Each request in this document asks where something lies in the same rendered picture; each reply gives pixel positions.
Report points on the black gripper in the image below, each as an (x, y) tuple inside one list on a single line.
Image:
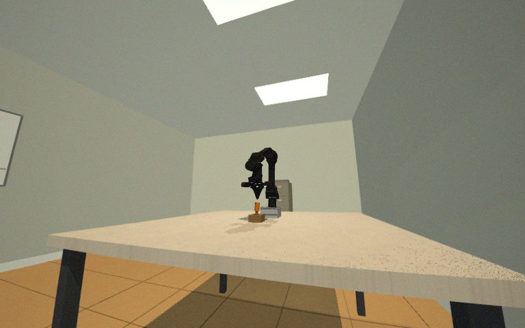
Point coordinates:
[(257, 190)]

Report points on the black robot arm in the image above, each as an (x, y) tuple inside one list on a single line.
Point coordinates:
[(253, 166)]

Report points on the tan wooden block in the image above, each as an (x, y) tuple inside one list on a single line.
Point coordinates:
[(256, 218)]

